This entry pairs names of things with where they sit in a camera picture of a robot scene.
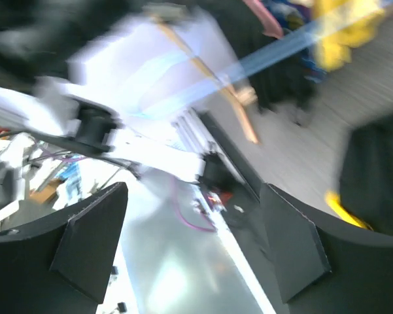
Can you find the blue white patterned garment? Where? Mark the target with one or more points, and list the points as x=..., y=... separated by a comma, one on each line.
x=297, y=17

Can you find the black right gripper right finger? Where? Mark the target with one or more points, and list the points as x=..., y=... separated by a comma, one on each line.
x=323, y=264

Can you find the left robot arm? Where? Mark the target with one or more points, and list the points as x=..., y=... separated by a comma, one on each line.
x=122, y=87

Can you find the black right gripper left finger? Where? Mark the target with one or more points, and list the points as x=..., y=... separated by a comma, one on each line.
x=61, y=263

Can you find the yellow garment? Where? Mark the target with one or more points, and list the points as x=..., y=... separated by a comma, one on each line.
x=344, y=25

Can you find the pink wire hanger on blue garment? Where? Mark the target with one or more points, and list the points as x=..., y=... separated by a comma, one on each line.
x=270, y=25

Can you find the yellow plastic tray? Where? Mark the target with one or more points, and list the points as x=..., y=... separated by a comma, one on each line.
x=333, y=201

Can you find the black trousers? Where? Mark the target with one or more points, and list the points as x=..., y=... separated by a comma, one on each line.
x=347, y=143

